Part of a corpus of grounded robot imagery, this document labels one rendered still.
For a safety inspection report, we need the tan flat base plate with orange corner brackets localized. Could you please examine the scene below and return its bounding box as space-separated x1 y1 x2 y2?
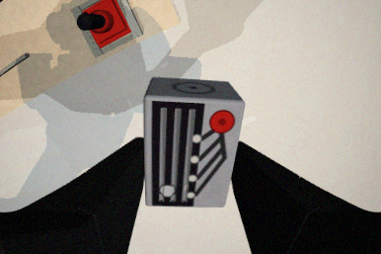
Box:
0 0 179 119

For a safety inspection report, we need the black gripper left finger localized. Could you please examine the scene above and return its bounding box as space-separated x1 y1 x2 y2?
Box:
0 137 144 254

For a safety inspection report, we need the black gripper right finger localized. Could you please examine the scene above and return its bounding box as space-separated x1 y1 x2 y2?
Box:
231 141 381 254

